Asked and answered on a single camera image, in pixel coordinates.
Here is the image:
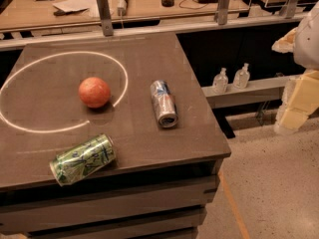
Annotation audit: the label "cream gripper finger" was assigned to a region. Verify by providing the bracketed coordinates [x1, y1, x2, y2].
[274, 107, 308, 134]
[282, 70, 319, 116]

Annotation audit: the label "red bull can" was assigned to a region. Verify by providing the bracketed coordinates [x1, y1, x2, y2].
[151, 80, 178, 128]

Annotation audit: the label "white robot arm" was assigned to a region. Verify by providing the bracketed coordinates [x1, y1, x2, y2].
[272, 2, 319, 134]

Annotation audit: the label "red apple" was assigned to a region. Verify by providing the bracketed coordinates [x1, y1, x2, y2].
[79, 77, 111, 109]

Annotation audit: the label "green soda can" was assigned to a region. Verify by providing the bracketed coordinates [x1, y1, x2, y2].
[50, 133, 116, 186]

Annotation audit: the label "clear sanitizer bottle right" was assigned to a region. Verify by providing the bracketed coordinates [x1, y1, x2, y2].
[233, 63, 250, 89]

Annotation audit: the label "clear sanitizer bottle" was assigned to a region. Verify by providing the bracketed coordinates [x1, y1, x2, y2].
[212, 68, 228, 94]
[233, 63, 250, 89]

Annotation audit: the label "clear sanitizer bottle left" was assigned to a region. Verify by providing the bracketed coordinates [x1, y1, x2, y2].
[212, 68, 228, 94]

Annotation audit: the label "dark wooden drawer cabinet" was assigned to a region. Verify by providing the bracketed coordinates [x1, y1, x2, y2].
[0, 159, 224, 239]

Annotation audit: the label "grey handheld tool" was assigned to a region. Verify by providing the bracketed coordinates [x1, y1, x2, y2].
[117, 0, 129, 16]

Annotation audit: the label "white paper sheets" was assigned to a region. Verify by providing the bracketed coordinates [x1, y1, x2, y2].
[53, 0, 99, 18]

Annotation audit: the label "grey metal shelf rail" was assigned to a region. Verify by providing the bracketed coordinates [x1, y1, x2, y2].
[202, 75, 297, 109]

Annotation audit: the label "metal bracket post right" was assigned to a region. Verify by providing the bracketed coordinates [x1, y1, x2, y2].
[279, 0, 299, 19]

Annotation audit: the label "metal bracket post left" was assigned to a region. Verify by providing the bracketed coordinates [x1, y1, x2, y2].
[96, 0, 114, 36]

